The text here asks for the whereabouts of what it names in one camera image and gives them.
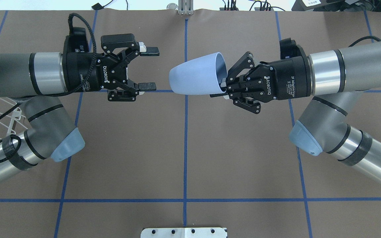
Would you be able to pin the aluminium frame post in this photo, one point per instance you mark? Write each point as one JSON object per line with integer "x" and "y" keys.
{"x": 185, "y": 7}

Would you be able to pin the light blue plastic cup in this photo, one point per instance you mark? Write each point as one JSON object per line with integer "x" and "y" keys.
{"x": 200, "y": 76}

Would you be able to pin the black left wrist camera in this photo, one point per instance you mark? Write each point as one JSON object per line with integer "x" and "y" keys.
{"x": 76, "y": 41}

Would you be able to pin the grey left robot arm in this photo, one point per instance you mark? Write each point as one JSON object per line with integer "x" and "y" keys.
{"x": 33, "y": 79}

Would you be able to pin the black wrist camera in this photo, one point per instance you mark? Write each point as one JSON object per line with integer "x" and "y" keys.
{"x": 289, "y": 49}
{"x": 76, "y": 41}

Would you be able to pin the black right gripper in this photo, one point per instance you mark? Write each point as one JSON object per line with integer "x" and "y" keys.
{"x": 284, "y": 79}

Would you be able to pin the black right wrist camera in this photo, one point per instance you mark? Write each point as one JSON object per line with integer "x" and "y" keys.
{"x": 289, "y": 49}

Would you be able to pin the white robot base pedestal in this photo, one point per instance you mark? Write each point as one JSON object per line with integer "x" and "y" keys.
{"x": 185, "y": 232}

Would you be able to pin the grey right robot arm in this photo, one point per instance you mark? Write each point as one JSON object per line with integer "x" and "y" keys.
{"x": 335, "y": 79}

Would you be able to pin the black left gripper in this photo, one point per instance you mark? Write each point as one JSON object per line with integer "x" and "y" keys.
{"x": 84, "y": 71}

